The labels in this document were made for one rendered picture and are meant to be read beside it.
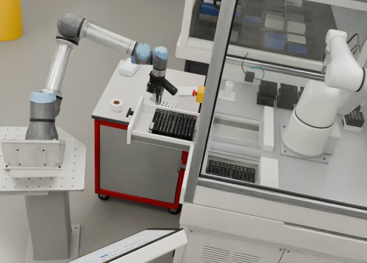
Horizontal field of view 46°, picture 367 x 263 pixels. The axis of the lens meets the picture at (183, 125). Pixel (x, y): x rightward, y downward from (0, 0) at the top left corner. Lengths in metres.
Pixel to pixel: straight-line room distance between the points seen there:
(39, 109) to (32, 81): 2.00
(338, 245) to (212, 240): 0.53
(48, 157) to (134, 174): 0.77
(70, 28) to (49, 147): 0.58
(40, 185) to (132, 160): 0.73
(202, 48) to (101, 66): 1.62
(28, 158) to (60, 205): 0.36
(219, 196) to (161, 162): 0.91
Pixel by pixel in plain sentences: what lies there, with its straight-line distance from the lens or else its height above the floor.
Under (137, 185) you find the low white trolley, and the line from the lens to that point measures 2.80.
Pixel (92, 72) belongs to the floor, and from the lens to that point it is 4.21.
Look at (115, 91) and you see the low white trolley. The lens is 2.65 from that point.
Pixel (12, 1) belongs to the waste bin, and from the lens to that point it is 4.57.
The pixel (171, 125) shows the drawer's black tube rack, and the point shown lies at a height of 0.89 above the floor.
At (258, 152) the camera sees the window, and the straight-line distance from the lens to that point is 1.61.
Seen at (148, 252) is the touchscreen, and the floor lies 1.18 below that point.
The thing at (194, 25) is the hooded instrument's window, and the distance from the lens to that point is 2.85.
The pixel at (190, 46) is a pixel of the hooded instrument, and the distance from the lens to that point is 2.90.
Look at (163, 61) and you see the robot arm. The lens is 2.31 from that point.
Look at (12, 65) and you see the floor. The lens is 4.36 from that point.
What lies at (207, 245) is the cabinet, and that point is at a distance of 2.03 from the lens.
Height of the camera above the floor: 2.31
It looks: 39 degrees down
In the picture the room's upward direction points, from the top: 9 degrees clockwise
